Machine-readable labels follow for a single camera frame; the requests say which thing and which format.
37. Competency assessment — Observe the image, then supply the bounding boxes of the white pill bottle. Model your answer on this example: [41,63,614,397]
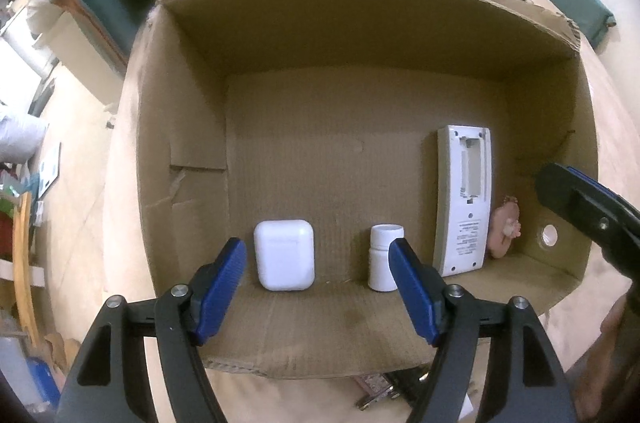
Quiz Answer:
[368,224,405,293]

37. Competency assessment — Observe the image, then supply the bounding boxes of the white earbuds case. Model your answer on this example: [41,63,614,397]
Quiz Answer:
[254,219,314,292]

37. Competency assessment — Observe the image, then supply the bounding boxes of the pink plush keychain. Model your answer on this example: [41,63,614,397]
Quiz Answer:
[487,196,522,259]

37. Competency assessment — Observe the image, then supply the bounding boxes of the white charger plug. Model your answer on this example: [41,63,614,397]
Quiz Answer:
[458,395,473,421]

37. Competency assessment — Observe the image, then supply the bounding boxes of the white remote control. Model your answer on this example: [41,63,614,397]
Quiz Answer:
[433,125,492,277]

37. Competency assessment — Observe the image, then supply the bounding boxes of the black cable device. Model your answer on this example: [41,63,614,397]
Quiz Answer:
[385,365,430,407]

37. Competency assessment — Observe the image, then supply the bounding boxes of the pink perfume bottle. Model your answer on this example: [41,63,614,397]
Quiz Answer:
[352,373,399,411]

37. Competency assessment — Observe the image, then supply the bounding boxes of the person's right hand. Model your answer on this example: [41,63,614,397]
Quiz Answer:
[573,287,639,422]

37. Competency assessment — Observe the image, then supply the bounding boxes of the brown cardboard box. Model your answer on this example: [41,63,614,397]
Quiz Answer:
[127,0,598,379]

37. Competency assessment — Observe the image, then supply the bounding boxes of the white bathroom scale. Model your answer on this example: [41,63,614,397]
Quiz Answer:
[38,140,61,200]

